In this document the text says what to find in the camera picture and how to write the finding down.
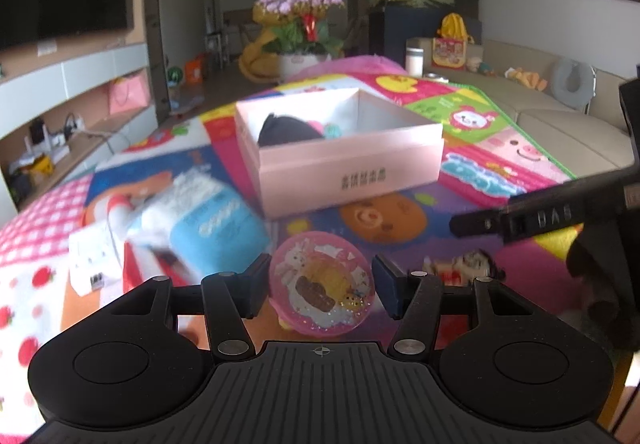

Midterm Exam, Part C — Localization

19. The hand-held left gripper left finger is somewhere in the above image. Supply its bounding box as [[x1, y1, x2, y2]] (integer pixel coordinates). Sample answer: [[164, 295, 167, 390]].
[[105, 253, 273, 361]]

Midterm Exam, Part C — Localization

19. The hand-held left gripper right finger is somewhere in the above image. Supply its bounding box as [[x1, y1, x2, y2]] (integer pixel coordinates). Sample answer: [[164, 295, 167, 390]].
[[372, 254, 538, 359]]

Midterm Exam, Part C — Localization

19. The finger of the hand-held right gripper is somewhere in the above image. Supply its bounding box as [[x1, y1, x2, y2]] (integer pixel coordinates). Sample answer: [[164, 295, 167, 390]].
[[450, 171, 627, 245]]

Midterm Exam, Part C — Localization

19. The pink and yellow round toy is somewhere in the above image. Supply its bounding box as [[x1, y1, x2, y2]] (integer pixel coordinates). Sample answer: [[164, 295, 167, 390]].
[[269, 233, 375, 336]]

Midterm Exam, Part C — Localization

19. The blue tissue pack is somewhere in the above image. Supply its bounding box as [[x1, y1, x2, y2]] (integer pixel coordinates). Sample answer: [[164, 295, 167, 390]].
[[127, 171, 271, 292]]

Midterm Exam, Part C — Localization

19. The small panda figurine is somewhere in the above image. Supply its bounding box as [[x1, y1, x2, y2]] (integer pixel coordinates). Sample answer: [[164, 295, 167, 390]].
[[422, 249, 506, 285]]

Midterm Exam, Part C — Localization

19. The pink cardboard box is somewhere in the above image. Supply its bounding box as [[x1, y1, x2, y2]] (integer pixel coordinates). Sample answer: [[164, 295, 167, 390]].
[[235, 88, 445, 219]]

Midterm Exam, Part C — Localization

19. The red and white foam rocket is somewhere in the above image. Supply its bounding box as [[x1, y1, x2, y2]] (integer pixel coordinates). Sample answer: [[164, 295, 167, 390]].
[[102, 194, 201, 287]]

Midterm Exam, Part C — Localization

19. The black plush toy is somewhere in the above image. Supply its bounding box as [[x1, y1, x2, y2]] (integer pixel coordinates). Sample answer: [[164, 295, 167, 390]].
[[257, 114, 323, 148]]

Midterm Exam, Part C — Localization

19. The white battery charger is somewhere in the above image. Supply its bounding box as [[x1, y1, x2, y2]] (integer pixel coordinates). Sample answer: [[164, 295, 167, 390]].
[[67, 221, 123, 297]]

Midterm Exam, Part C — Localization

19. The person's right hand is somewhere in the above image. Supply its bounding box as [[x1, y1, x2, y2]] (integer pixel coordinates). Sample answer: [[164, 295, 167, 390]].
[[567, 221, 640, 352]]

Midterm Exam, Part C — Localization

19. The beige sofa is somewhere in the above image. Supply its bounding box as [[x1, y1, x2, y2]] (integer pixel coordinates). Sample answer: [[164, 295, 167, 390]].
[[422, 38, 640, 181]]

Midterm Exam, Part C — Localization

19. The grey neck pillow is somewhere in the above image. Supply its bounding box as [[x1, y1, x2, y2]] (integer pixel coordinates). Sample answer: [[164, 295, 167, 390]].
[[552, 58, 596, 113]]

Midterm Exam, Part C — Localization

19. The orange plush toy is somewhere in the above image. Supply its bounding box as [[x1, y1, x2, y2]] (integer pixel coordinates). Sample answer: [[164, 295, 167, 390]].
[[505, 68, 549, 92]]

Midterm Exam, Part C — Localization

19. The yellow backpack toy pack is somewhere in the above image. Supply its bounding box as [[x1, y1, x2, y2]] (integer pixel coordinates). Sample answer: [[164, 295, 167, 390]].
[[431, 14, 474, 70]]

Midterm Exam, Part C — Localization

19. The white cylindrical appliance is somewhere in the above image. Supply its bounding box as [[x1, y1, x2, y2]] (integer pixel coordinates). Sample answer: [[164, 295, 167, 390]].
[[405, 38, 426, 77]]

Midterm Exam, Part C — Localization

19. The orange bag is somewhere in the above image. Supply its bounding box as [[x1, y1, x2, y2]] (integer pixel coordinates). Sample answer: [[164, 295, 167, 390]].
[[185, 54, 208, 84]]

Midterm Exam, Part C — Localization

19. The large yellow plush toy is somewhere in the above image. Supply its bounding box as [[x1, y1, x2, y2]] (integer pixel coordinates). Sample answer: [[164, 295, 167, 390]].
[[237, 6, 282, 84]]

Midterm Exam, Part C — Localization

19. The pink gift bag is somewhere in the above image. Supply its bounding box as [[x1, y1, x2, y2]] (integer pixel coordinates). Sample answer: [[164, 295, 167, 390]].
[[109, 74, 151, 115]]

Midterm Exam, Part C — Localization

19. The colourful cartoon play mat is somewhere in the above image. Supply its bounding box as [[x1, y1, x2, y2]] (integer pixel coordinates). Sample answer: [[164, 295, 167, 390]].
[[0, 56, 632, 444]]

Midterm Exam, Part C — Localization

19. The yellow box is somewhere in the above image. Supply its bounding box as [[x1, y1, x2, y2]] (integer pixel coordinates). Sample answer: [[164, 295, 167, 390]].
[[30, 158, 54, 185]]

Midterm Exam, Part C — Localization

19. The potted purple orchid plant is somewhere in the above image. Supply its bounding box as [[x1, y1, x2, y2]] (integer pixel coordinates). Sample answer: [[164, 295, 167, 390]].
[[252, 0, 346, 80]]

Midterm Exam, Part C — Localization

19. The white and wood wall cabinet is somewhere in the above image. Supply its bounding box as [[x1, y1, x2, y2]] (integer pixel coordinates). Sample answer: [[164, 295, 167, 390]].
[[0, 41, 162, 211]]

